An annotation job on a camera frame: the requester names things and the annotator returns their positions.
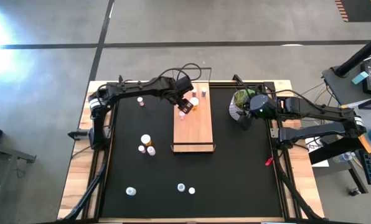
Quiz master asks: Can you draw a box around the grey side desk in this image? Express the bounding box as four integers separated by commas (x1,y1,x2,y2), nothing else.
321,54,371,108

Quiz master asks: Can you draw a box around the light blue block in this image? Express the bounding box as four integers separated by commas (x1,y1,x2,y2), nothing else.
351,71,370,85

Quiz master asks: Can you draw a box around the black table mat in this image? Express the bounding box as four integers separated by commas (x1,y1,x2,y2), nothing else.
100,86,284,218

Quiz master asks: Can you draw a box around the black aluminium station frame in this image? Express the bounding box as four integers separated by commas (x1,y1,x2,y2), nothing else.
57,73,327,224

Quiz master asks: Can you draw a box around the black desk leg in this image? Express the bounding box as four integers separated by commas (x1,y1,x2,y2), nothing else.
308,136,370,197

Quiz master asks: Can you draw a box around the clear plastic water bottle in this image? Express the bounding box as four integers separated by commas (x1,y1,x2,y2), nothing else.
332,151,355,164

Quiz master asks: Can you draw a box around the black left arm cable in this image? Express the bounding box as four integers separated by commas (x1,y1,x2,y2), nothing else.
158,62,203,82

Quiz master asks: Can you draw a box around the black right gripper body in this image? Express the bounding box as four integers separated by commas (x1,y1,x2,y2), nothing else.
240,109,257,125

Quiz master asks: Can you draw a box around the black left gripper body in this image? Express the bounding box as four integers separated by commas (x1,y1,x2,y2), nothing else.
164,76,194,105

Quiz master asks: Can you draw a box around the black mat striped border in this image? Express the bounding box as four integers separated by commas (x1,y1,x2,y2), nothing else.
334,0,371,23

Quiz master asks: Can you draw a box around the black stand pole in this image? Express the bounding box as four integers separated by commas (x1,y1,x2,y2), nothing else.
334,29,371,78

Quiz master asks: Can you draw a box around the succulent in patterned pot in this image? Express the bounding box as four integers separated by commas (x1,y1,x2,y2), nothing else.
228,88,257,122

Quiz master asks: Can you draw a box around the white paper sheet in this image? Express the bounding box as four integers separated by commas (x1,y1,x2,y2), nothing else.
306,141,330,168

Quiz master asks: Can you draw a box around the black desk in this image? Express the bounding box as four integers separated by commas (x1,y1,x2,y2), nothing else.
0,123,37,215

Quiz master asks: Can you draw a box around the black table clamp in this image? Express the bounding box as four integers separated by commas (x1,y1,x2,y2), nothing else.
67,129,90,141

